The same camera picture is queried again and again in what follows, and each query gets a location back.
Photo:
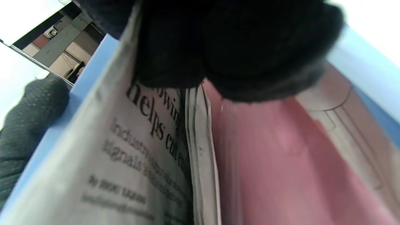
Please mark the person's left hand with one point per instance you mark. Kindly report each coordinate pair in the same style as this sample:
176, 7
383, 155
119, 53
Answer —
28, 125

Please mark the person's right hand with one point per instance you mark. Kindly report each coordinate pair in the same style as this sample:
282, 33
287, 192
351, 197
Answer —
234, 47

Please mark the black-and-white newspaper material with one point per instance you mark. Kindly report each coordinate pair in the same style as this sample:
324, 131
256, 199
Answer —
118, 156

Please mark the colour newspaper material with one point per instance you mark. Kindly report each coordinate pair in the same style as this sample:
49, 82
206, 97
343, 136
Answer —
203, 156

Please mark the pink paper material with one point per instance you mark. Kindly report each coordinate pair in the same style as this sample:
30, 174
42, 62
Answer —
281, 162

